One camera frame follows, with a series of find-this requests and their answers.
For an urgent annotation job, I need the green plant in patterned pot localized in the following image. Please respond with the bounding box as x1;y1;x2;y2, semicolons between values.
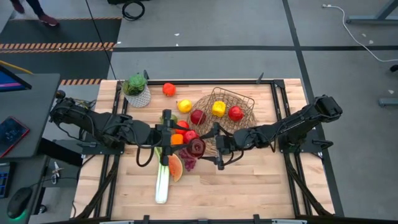
121;73;152;109

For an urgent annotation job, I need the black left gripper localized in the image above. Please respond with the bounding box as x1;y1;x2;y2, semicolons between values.
152;109;191;166

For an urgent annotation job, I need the yellow bell pepper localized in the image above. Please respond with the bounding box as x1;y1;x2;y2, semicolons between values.
211;100;227;118

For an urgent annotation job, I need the yellow cable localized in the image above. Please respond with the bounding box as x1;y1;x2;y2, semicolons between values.
0;60;34;75

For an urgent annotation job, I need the black striped floor mat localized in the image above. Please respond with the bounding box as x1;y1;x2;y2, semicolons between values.
0;17;123;86

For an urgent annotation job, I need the purple grape bunch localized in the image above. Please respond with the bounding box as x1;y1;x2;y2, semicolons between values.
178;148;198;172

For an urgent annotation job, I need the small red tomato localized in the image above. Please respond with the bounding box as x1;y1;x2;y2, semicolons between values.
175;119;190;135

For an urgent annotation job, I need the person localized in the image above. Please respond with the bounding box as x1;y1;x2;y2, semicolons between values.
9;0;60;28

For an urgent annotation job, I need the orange red round fruit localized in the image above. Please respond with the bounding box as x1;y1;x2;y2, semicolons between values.
162;82;177;98

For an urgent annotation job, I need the black aluminium table frame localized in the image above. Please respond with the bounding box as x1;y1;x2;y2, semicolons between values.
72;72;345;224

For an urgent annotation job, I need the green pear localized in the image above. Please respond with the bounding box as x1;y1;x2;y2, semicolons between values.
159;114;178;125

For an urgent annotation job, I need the grey desk foot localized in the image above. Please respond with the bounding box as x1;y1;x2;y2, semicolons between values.
378;97;398;108

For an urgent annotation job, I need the small metal tool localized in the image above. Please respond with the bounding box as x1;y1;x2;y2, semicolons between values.
50;161;65;186

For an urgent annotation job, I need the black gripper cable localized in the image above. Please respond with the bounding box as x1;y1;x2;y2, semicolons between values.
222;146;277;167
135;141;158;168

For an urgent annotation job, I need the dark maroon apple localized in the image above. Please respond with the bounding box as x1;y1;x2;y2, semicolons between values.
186;138;207;159

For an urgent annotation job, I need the tablet in red case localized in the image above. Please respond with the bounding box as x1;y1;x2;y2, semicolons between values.
0;116;31;159

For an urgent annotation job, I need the yellow apple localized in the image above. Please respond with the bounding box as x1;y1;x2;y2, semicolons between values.
177;99;193;114

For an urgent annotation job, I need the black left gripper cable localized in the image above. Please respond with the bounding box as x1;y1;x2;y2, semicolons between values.
135;141;158;168

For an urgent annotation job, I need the watermelon slice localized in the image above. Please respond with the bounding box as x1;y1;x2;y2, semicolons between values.
167;152;184;183

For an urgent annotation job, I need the dark grey side desk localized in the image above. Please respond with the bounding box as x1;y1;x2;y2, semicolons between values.
0;73;62;160

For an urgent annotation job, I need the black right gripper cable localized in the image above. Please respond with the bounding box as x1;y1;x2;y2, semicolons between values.
222;146;277;167

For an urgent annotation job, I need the computer monitor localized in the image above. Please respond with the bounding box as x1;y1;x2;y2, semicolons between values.
0;63;33;93

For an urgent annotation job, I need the grey desk leg frame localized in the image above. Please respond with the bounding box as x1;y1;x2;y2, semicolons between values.
345;0;398;26

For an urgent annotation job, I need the celery stalk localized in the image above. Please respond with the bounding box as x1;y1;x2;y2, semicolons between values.
154;146;172;205

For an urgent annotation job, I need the orange mandarin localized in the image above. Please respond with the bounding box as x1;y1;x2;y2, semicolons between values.
170;133;185;146

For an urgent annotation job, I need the coiled black cable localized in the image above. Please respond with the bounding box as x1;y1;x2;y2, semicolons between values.
121;0;146;22

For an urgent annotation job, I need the black keyboard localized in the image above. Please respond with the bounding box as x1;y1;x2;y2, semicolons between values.
0;161;12;200

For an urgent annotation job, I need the metal wire basket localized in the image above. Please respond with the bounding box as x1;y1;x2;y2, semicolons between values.
203;86;256;133

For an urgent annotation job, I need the white power cable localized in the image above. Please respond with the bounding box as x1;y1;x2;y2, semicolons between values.
321;2;398;63

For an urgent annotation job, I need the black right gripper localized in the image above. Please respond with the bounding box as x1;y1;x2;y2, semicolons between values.
198;122;248;171

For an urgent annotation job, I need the thin black cable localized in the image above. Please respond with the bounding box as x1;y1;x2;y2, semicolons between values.
84;0;119;82

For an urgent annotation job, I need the black computer mouse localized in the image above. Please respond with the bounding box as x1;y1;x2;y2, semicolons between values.
6;186;34;220

